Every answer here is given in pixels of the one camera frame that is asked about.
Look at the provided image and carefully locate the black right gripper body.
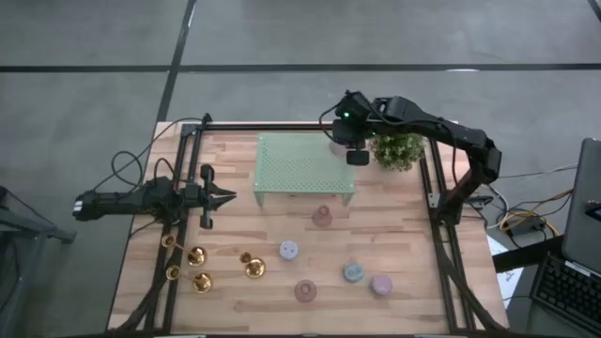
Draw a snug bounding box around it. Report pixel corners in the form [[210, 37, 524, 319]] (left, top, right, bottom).
[[331, 119, 372, 166]]

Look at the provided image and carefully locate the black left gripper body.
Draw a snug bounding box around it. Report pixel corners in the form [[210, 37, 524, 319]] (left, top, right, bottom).
[[182, 163, 216, 230]]

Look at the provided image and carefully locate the gold candlestick holder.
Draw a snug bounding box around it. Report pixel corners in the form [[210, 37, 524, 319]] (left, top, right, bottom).
[[161, 233, 208, 268], [239, 252, 268, 280], [165, 265, 214, 295]]

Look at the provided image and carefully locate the white floral candle tin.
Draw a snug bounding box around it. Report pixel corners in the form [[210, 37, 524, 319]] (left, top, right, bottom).
[[278, 239, 301, 262]]

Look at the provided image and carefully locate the blue floral candle tin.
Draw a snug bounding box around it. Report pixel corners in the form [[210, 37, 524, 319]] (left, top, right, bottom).
[[343, 262, 365, 284]]

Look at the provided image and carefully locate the pink candle tin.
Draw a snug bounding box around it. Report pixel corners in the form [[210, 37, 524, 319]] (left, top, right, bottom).
[[369, 274, 394, 298]]

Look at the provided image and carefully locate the potted green plant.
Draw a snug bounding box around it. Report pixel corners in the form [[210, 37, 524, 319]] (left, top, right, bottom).
[[369, 132, 426, 173]]

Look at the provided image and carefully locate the green perforated metal shelf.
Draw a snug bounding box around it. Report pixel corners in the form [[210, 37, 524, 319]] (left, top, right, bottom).
[[253, 132, 357, 208]]

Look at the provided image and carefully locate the black power adapter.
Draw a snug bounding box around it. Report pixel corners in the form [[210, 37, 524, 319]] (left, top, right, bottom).
[[514, 220, 546, 238]]

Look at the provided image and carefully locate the black desk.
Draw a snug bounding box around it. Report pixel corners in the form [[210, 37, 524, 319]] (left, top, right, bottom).
[[491, 234, 601, 338]]

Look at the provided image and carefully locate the white paper sheet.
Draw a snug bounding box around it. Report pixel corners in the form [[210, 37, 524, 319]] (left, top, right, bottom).
[[485, 234, 525, 311]]

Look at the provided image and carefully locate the grey laptop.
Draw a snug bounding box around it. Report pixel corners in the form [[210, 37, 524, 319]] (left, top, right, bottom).
[[561, 137, 601, 276]]

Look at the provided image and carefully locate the black keyboard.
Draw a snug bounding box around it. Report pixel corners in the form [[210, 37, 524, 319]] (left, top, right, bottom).
[[529, 253, 601, 335]]

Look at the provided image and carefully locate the black aluminium frame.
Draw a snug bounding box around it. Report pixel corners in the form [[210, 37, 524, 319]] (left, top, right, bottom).
[[110, 112, 508, 337]]

